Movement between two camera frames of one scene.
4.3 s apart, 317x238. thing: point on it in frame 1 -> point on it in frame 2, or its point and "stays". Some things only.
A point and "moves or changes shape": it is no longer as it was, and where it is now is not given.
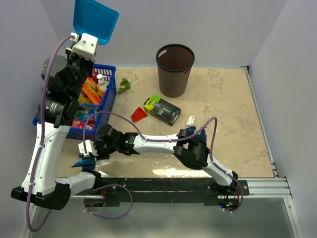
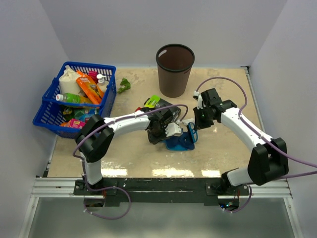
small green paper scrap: (125, 82) stays
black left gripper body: (83, 68) -> (158, 134)
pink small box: (80, 124) stays
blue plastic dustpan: (91, 18) moves or changes shape
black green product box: (162, 110) stays
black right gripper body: (104, 149) -> (203, 119)
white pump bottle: (101, 84) stays
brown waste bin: (174, 62) stays
